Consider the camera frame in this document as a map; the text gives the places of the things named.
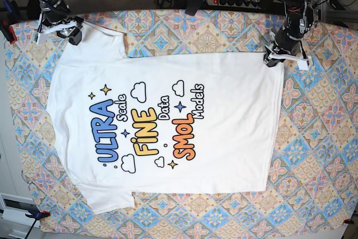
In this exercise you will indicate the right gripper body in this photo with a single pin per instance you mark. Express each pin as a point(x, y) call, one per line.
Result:
point(51, 22)

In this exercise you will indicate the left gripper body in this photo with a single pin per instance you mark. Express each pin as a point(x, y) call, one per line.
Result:
point(291, 48)

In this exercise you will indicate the white printed T-shirt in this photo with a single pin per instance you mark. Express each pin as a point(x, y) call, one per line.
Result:
point(186, 123)

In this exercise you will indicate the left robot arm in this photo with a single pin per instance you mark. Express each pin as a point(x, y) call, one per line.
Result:
point(299, 19)

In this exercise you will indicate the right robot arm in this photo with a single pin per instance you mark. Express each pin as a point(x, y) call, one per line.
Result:
point(58, 6)

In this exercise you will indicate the black orange clamp upper left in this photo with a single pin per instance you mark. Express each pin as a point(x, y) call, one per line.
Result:
point(6, 25)

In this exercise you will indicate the black orange clamp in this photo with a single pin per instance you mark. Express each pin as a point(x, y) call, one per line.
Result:
point(6, 25)
point(36, 216)

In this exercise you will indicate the white power strip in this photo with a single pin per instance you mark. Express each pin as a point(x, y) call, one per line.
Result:
point(234, 3)

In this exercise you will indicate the patterned tile tablecloth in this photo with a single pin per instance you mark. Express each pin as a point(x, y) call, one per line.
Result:
point(312, 184)

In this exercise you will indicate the white cabinet drawer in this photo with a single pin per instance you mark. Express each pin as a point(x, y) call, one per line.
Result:
point(15, 209)

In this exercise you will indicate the black orange clamp lower left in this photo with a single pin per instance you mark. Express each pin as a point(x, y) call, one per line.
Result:
point(36, 216)

